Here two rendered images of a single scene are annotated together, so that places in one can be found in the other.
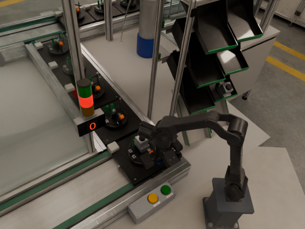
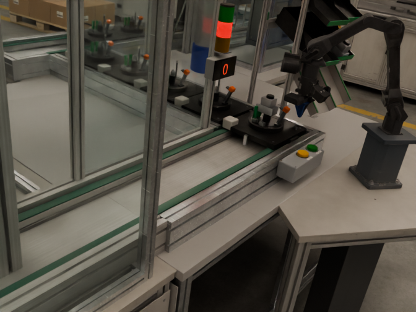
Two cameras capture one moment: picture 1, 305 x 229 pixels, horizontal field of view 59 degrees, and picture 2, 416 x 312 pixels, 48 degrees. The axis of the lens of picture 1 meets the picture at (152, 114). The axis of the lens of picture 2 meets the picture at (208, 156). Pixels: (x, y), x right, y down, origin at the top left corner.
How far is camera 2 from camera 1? 111 cm
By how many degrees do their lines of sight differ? 22
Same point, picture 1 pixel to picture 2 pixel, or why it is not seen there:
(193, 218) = (348, 183)
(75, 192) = (205, 163)
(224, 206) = (387, 137)
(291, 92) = not seen: hidden behind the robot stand
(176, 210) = (326, 179)
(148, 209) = (303, 161)
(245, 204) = (407, 135)
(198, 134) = (320, 106)
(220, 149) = (342, 136)
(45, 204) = (174, 173)
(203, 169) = (333, 150)
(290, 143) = not seen: hidden behind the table
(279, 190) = not seen: outside the picture
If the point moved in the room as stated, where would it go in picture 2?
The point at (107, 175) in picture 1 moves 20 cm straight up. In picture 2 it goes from (233, 150) to (241, 99)
